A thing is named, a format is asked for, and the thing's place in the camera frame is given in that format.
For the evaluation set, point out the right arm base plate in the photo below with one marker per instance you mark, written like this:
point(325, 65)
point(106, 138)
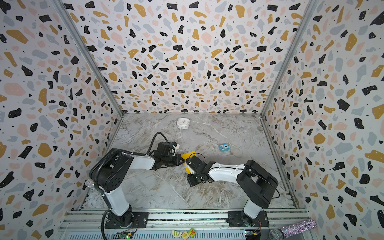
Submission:
point(240, 219)

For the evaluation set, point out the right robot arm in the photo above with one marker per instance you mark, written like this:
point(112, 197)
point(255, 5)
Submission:
point(256, 182)

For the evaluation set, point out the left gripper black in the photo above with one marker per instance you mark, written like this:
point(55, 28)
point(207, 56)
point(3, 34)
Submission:
point(176, 157)

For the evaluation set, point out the glitter microphone right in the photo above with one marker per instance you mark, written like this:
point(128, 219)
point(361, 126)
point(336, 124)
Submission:
point(292, 230)

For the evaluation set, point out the blue owl toy block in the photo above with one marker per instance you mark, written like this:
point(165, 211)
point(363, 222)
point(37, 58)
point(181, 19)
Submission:
point(224, 147)

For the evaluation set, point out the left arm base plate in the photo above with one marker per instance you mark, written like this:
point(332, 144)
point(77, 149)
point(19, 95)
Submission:
point(135, 220)

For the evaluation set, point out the glitter microphone left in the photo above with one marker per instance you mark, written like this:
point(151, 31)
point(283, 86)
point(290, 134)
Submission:
point(89, 183)

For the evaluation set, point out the yellow square paper sheet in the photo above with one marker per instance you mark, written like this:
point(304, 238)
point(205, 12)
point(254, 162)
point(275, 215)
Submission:
point(187, 157)

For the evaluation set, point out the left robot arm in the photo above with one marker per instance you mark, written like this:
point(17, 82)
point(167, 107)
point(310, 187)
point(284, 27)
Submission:
point(109, 173)

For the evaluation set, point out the aluminium rail frame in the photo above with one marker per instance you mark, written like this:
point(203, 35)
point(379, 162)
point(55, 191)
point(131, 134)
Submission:
point(210, 224)

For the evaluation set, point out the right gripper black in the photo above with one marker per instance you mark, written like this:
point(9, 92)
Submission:
point(194, 163)

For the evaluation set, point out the glitter microphone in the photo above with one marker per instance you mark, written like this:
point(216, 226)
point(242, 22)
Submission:
point(292, 230)
point(89, 183)

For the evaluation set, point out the colourful stickers on rail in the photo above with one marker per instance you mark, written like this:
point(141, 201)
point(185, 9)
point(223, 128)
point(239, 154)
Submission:
point(185, 235)

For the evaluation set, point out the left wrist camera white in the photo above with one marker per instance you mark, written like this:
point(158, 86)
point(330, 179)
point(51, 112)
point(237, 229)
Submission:
point(175, 146)

